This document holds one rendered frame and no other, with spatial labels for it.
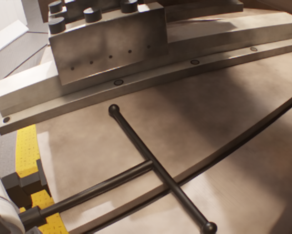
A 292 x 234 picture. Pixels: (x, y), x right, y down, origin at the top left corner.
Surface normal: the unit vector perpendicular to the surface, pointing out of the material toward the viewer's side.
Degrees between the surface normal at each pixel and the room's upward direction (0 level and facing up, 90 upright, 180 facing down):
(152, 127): 0
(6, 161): 0
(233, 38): 71
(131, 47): 90
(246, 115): 0
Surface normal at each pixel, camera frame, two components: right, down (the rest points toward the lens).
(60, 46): 0.34, 0.62
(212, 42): 0.29, 0.35
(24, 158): -0.08, -0.73
